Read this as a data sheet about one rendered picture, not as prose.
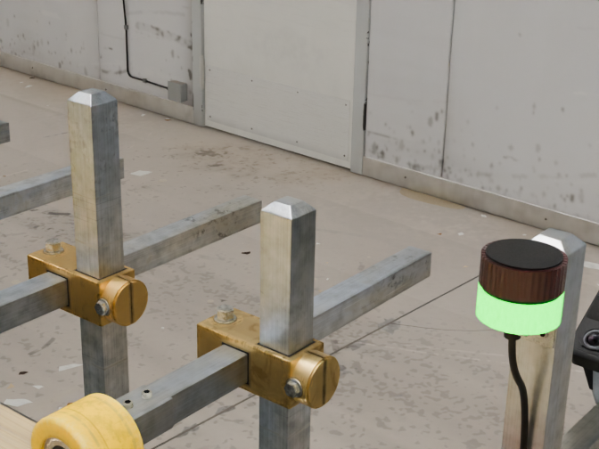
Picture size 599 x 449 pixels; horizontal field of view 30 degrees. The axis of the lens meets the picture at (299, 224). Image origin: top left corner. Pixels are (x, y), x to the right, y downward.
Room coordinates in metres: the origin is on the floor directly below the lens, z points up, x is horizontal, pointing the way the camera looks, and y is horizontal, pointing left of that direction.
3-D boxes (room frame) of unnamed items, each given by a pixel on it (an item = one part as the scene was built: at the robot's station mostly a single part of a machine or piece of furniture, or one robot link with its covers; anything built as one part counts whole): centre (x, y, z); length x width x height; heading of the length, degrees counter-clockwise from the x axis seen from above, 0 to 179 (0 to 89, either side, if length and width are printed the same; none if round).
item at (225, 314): (0.96, 0.07, 0.98); 0.02 x 0.02 x 0.01
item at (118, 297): (1.08, 0.22, 0.95); 0.14 x 0.06 x 0.05; 52
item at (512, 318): (0.72, -0.16, 1.11); 0.06 x 0.06 x 0.02
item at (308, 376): (0.92, 0.03, 0.95); 0.14 x 0.06 x 0.05; 52
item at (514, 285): (0.72, -0.16, 1.13); 0.06 x 0.06 x 0.02
